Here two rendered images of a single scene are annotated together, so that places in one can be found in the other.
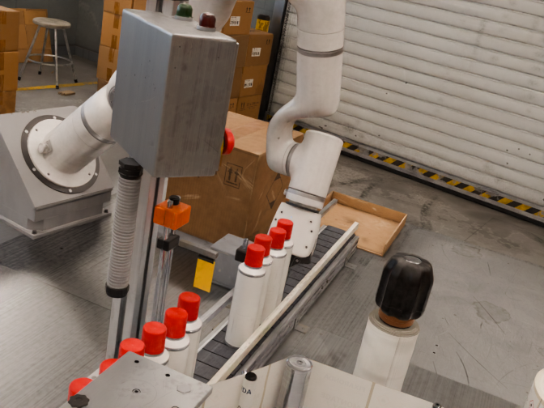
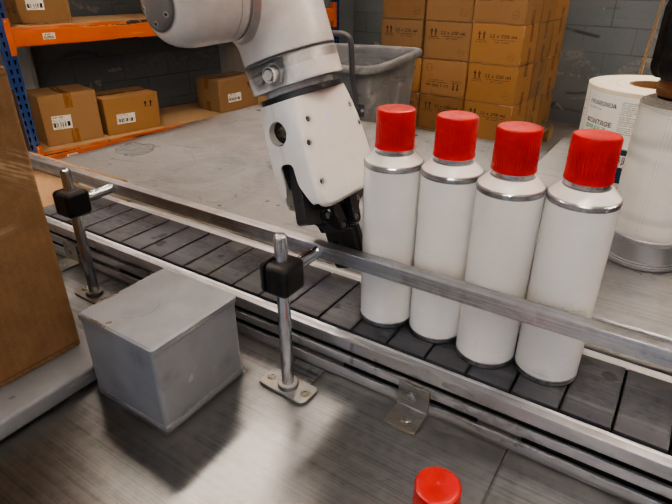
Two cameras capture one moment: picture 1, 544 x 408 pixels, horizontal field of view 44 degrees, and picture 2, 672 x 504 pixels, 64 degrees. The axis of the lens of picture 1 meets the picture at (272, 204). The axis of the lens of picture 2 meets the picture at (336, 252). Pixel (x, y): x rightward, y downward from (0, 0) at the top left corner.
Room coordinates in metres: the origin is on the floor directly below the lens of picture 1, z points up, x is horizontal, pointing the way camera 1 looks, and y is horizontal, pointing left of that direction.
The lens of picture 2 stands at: (1.19, 0.41, 1.18)
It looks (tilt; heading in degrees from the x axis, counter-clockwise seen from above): 28 degrees down; 285
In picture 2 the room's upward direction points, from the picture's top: straight up
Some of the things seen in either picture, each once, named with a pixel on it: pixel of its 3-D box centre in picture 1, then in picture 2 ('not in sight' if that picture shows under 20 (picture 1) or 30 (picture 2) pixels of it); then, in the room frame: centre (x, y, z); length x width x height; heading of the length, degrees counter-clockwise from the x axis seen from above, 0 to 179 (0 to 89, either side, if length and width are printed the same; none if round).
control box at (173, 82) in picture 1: (171, 91); not in sight; (0.92, 0.17, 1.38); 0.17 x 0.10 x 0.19; 36
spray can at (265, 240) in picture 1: (254, 284); (500, 250); (1.16, 0.00, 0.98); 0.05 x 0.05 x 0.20
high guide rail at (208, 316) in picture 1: (260, 269); (355, 259); (1.28, 0.00, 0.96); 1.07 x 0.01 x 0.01; 161
